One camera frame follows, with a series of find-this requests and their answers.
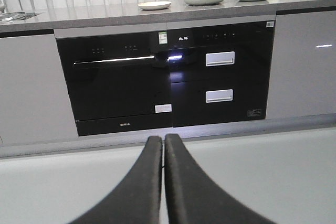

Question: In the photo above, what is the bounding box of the stainless steel sink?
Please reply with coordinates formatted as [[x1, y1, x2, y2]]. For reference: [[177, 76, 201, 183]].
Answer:
[[1, 12, 40, 23]]

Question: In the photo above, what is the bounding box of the beige round plate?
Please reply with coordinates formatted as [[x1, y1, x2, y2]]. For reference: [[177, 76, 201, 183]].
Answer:
[[138, 1, 172, 10]]

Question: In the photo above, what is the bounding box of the black built-in dishwasher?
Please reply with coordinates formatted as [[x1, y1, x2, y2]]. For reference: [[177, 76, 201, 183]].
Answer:
[[55, 29, 172, 136]]

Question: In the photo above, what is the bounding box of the grey left cabinet door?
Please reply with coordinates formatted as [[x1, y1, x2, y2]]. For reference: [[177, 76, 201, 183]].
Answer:
[[1, 34, 78, 146]]

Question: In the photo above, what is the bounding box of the grey right cabinet door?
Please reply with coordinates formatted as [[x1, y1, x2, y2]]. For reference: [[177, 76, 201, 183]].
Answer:
[[266, 11, 335, 119]]

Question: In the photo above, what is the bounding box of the black built-in disinfection cabinet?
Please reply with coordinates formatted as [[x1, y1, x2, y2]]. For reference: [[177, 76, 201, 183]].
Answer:
[[167, 21, 274, 127]]

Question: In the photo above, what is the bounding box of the grey cabinet door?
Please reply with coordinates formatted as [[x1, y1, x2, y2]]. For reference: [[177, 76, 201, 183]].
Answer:
[[1, 34, 78, 146], [266, 11, 335, 119]]

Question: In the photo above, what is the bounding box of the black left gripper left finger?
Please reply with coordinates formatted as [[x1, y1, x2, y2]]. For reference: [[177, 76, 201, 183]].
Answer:
[[72, 136, 162, 223]]

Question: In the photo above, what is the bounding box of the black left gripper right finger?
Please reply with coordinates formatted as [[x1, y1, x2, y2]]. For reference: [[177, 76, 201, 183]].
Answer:
[[164, 134, 272, 223]]

